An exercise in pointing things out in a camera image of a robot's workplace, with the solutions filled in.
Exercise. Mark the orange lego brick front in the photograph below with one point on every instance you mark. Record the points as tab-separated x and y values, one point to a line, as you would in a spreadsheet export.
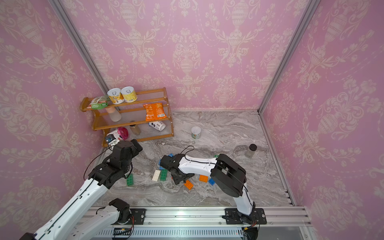
188	185

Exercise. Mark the green lego brick left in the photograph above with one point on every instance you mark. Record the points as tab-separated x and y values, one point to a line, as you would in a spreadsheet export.
130	180

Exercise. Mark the orange-label white can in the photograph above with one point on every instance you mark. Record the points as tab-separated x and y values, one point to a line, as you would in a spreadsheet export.
115	96

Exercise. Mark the brown spice jar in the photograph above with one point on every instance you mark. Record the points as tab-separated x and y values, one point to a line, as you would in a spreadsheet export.
135	129

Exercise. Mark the aluminium mounting rail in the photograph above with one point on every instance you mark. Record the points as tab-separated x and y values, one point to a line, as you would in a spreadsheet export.
172	223

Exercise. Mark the white blueberry yogurt bottle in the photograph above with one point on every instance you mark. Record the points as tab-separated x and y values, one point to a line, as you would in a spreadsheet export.
159	126

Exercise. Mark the orange lego brick right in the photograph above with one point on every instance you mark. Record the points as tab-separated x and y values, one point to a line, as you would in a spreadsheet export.
203	178

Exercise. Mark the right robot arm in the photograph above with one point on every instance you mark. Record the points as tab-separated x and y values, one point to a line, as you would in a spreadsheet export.
229	176

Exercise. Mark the small green white-lid cup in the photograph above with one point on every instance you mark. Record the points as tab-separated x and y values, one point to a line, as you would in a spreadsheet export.
196	132

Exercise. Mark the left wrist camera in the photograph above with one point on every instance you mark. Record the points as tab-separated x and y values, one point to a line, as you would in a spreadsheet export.
111	140

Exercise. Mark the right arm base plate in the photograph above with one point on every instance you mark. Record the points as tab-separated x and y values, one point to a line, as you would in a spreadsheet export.
234	217

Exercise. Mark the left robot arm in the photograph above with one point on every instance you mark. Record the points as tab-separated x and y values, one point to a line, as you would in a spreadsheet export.
64	225

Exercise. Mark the orange lego brick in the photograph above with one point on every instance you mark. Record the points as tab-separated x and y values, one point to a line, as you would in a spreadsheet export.
188	185
203	178

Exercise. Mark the black-lid grey jar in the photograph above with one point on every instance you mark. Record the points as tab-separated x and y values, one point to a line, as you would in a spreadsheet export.
251	151

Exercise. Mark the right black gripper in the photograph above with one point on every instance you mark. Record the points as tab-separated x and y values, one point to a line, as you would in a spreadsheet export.
176	180

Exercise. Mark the blue lego brick front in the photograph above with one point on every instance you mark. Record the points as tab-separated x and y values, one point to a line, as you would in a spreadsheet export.
211	182

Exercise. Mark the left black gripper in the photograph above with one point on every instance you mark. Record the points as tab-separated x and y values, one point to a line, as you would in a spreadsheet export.
136	151

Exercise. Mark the wooden three-tier shelf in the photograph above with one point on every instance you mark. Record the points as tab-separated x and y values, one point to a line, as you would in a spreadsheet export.
134	114

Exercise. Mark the green snack packet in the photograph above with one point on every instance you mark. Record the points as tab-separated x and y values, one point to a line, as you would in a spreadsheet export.
98	103

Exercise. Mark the translucent plastic cup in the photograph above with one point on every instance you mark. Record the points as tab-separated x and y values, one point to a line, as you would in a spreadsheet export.
114	114

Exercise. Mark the pink strawberry drink cup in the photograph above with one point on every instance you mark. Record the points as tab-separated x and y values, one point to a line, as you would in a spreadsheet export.
120	133

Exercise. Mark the yellow-label white can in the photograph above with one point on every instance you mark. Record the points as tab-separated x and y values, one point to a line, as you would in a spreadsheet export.
129	94

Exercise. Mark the green lego brick middle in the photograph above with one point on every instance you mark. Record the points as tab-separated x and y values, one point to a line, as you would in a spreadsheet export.
163	175

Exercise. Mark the white lego brick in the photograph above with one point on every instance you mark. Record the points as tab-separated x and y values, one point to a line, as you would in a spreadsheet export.
156	175

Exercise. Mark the orange chips bag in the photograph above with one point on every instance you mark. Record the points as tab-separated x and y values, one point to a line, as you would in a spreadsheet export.
154	112

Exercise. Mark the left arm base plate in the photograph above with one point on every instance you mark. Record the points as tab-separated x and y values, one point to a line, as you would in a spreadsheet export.
133	216

